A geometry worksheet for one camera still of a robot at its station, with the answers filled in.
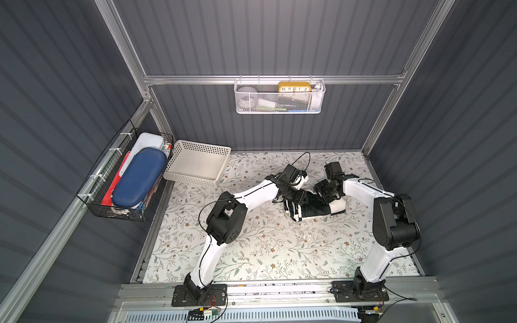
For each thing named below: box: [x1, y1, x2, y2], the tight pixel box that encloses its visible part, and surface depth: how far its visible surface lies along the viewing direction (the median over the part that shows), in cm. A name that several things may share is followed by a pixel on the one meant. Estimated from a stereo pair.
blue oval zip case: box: [111, 147, 167, 209], surface depth 69 cm
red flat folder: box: [100, 150, 131, 206], surface depth 70 cm
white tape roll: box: [236, 85, 259, 109], surface depth 90 cm
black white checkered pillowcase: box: [284, 191, 348, 223], surface depth 91 cm
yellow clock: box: [278, 81, 312, 93], surface depth 90 cm
